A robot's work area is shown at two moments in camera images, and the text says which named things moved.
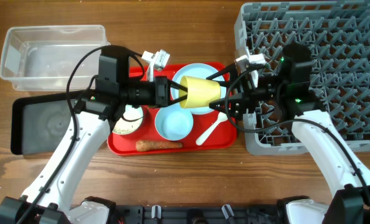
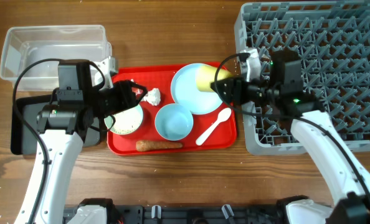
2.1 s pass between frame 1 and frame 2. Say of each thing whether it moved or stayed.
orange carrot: stayed
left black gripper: moved
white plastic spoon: stayed
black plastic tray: stayed
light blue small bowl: stayed
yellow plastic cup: moved
